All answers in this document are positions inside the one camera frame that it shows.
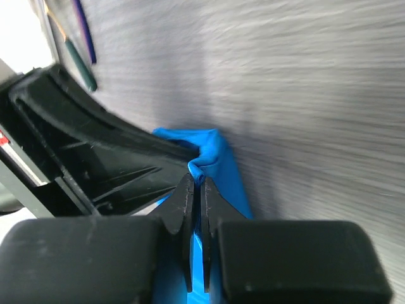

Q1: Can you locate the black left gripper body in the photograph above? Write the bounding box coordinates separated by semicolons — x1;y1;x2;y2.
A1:
1;85;92;217

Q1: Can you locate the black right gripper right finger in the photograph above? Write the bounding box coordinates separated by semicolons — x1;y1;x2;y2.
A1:
201;179;393;303

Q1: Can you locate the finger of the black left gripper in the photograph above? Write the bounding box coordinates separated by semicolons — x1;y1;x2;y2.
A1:
8;64;198;216

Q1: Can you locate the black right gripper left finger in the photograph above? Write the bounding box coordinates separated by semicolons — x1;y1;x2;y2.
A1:
1;174;194;303

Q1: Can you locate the blue cloth napkin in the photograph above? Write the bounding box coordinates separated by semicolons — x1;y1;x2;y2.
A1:
153;127;253;303

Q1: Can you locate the white folded cloth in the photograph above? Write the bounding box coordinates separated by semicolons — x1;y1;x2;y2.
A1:
1;0;54;73

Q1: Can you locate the purple plastic knife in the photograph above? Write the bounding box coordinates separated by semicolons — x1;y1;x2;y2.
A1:
72;0;97;64

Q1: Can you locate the green handled gold fork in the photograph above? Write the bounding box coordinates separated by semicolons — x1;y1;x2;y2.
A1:
43;1;98;92

